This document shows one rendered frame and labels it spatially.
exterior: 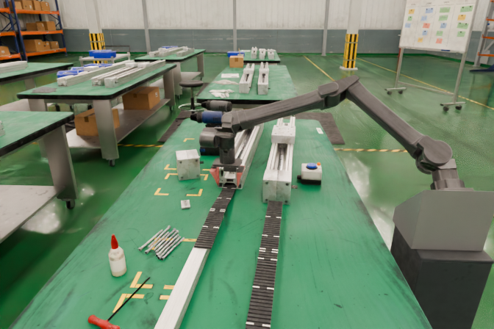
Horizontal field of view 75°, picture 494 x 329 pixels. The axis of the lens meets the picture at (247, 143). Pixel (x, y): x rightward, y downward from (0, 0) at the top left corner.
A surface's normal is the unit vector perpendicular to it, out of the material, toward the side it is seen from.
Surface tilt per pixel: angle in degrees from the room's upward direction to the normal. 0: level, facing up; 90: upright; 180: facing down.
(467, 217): 90
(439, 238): 90
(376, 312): 0
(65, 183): 90
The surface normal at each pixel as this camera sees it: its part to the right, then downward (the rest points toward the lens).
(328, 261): 0.00, -0.94
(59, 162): -0.04, 0.35
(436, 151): -0.20, -0.40
